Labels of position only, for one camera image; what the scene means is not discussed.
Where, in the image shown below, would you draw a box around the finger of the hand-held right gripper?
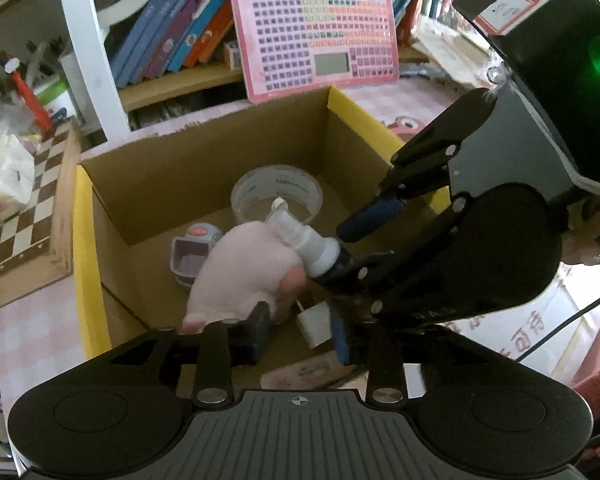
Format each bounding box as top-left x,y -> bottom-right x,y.
337,89 -> 496,241
312,251 -> 406,321

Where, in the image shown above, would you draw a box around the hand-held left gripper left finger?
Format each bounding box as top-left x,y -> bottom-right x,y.
107,302 -> 271,407

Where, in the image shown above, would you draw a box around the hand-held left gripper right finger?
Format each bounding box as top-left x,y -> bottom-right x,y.
330,307 -> 486,406

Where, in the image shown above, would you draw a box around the small white cube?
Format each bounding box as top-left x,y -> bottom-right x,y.
295,301 -> 337,350

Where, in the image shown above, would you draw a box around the white spray bottle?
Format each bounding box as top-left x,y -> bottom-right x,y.
267,199 -> 342,278

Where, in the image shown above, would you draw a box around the pink plush toy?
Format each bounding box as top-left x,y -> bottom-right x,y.
182,220 -> 311,333

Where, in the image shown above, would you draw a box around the small lilac device pink button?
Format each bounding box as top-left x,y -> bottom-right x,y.
170,224 -> 224,291

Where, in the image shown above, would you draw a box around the clear tape roll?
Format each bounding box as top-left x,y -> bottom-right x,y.
231,164 -> 324,226

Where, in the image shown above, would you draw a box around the cardboard box yellow flaps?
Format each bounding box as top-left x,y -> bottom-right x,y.
72,85 -> 453,391

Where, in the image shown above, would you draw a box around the person's right hand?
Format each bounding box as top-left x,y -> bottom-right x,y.
562,200 -> 600,267

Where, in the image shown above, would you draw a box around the pink packet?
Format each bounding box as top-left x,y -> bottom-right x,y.
261,360 -> 363,391

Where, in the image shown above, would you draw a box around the small pink toy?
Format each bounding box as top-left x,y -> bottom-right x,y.
392,116 -> 426,136

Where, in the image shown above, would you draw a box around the stack of papers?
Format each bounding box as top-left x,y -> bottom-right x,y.
412,15 -> 491,91

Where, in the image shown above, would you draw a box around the white bag red print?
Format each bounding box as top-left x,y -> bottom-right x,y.
442,265 -> 586,386

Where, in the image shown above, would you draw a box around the pink toy keyboard tablet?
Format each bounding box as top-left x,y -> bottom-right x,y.
229,0 -> 400,106

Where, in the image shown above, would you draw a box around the blue book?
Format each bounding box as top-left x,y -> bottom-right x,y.
387,0 -> 423,43

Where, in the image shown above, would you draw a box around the wooden shelf board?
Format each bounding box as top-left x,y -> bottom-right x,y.
117,62 -> 246,113

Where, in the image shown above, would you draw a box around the wooden chessboard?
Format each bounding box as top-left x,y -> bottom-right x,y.
0,117 -> 83,308

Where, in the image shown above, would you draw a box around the row of children's books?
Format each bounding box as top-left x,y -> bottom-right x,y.
100,0 -> 301,88

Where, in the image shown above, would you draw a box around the white tissue pack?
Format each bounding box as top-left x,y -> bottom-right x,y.
0,132 -> 36,233

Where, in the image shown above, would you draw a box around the green and white box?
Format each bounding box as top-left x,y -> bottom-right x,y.
32,75 -> 76,121

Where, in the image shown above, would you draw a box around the red pen white cap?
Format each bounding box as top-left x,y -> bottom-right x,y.
2,57 -> 53,131

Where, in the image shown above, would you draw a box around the clear plastic bag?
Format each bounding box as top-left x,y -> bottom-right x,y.
0,102 -> 46,146

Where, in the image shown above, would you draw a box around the black cable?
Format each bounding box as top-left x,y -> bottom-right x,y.
517,280 -> 600,363

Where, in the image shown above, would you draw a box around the white shelf post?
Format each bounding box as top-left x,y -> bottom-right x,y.
55,0 -> 131,136

